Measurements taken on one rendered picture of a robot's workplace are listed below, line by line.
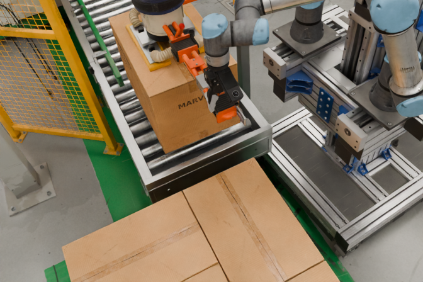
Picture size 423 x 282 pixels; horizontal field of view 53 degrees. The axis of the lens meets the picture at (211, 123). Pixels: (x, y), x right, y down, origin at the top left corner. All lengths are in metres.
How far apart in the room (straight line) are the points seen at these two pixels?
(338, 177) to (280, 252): 0.76
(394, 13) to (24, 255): 2.35
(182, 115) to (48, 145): 1.54
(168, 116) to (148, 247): 0.58
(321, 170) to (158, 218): 1.01
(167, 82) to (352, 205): 1.24
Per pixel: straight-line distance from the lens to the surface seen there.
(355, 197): 2.47
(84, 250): 2.06
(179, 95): 1.78
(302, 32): 1.95
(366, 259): 2.56
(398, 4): 1.23
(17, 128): 3.24
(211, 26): 1.22
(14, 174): 2.85
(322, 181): 2.49
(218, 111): 1.43
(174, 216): 2.01
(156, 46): 1.91
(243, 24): 1.25
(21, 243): 2.87
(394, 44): 1.35
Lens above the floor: 2.31
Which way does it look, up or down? 51 degrees down
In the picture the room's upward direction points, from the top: 8 degrees counter-clockwise
